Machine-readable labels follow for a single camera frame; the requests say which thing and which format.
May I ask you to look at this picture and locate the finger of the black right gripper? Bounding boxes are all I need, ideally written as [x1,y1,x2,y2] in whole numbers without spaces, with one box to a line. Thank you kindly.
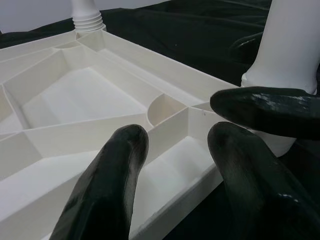
[209,86,320,138]
[228,32,264,62]

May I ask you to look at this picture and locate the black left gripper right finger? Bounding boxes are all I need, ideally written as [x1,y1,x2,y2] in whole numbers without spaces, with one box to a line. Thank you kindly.
[207,121,320,240]

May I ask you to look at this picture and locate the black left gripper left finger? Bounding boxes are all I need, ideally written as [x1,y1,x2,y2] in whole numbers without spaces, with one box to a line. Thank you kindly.
[49,124,150,240]

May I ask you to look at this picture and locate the white plastic table leg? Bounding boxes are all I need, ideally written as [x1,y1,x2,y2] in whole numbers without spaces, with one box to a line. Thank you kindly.
[241,0,320,95]
[71,0,107,34]

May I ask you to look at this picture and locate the white plastic children table top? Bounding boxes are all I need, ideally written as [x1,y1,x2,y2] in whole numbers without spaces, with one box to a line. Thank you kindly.
[0,29,301,240]

